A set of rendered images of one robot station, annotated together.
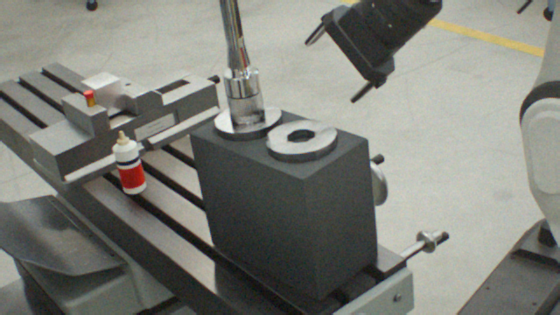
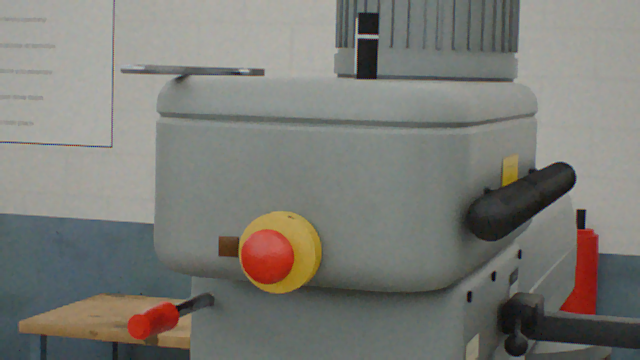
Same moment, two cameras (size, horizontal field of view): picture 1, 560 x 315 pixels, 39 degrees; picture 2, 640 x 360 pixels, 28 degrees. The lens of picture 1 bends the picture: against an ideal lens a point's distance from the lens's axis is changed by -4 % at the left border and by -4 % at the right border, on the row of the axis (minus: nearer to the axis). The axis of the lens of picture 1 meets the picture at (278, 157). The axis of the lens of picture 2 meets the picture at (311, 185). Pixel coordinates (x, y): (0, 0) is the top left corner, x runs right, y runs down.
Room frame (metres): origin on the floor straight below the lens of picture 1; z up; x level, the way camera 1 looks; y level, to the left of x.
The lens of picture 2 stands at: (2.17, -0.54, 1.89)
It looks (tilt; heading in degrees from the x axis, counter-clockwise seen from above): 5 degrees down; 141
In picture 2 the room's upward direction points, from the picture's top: 2 degrees clockwise
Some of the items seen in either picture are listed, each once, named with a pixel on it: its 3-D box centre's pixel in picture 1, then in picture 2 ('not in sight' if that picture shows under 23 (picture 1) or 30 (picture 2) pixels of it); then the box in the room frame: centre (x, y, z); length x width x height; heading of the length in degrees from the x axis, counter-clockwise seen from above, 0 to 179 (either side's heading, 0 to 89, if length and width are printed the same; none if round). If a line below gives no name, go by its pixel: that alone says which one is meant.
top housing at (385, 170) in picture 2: not in sight; (366, 165); (1.27, 0.26, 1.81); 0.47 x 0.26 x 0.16; 124
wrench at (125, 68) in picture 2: not in sight; (194, 70); (1.28, 0.06, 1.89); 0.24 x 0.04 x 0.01; 124
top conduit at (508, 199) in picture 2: not in sight; (527, 194); (1.38, 0.36, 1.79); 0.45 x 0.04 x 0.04; 124
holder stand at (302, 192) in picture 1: (283, 191); not in sight; (0.94, 0.00, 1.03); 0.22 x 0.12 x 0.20; 40
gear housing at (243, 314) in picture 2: not in sight; (371, 300); (1.26, 0.29, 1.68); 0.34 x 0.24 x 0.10; 124
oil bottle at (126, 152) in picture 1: (128, 160); not in sight; (1.18, 0.25, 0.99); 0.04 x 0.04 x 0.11
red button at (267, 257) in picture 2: not in sight; (269, 255); (1.42, 0.04, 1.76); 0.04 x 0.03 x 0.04; 34
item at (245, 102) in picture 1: (244, 97); not in sight; (0.98, 0.03, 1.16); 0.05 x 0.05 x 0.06
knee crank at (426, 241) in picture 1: (413, 249); not in sight; (1.45, -0.27, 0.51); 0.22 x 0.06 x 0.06; 124
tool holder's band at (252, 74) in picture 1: (241, 74); not in sight; (0.98, 0.03, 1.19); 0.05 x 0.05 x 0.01
